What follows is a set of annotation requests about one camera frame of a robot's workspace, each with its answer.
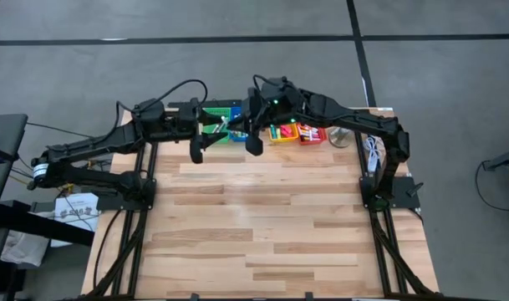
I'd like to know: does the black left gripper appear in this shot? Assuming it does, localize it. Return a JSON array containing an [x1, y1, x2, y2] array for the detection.
[[174, 98, 228, 164]]

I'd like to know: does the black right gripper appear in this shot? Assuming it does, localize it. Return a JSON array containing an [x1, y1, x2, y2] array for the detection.
[[227, 77, 305, 156]]

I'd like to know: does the blue plastic basket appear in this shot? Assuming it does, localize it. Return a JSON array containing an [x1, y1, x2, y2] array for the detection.
[[230, 106, 250, 143]]

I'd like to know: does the green plastic basket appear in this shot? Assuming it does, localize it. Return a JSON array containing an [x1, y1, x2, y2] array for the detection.
[[201, 107, 233, 145]]

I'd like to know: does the yellow plastic basket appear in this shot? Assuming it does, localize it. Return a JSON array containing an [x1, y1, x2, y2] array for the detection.
[[267, 122, 300, 144]]

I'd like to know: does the red plastic basket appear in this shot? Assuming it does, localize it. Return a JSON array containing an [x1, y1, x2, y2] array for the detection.
[[296, 123, 328, 146]]

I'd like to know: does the white bulb lamp wooden base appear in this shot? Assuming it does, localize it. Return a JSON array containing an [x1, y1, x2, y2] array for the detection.
[[328, 127, 356, 149]]

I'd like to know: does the white paper sheet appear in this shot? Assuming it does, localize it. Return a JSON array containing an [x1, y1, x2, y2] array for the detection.
[[53, 192, 100, 247]]

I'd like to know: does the black beam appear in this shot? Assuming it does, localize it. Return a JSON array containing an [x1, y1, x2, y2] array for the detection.
[[0, 202, 95, 247]]

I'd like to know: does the black desk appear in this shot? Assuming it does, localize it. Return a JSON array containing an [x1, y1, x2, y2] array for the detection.
[[0, 113, 29, 218]]

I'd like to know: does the white printed bag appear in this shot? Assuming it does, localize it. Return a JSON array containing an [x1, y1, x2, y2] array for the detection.
[[1, 228, 51, 269]]

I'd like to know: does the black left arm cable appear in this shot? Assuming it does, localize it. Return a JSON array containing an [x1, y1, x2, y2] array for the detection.
[[115, 79, 209, 125]]

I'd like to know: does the black metal table frame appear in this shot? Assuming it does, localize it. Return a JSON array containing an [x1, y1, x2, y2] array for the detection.
[[84, 107, 441, 301]]

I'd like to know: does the white power cable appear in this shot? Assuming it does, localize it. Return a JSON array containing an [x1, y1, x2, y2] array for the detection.
[[362, 135, 385, 173]]

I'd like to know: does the yellow cable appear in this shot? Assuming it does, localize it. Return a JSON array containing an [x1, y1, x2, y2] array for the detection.
[[9, 173, 78, 196]]

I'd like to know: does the black floor cable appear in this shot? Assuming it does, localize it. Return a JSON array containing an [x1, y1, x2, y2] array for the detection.
[[474, 160, 509, 213]]

